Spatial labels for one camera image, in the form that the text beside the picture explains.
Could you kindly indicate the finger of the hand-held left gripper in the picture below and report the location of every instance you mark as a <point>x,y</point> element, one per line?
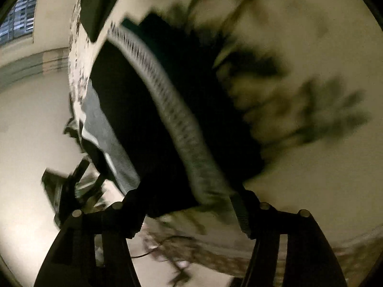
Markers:
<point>80,170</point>

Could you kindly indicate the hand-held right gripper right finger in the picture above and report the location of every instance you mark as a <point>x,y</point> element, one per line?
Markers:
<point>242,215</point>

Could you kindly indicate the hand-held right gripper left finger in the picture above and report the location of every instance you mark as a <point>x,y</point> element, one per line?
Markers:
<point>128,215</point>

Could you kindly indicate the striped knit sweater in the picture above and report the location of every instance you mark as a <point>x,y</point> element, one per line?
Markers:
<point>143,119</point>

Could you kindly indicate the green curtain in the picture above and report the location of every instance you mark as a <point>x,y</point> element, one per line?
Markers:
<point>27,65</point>

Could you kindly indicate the barred window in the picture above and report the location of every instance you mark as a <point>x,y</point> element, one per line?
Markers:
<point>18,18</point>

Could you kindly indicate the folded dark garment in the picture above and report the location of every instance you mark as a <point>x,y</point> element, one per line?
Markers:
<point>98,3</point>

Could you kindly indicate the floral bedspread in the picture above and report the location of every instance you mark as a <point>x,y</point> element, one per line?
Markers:
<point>299,50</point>

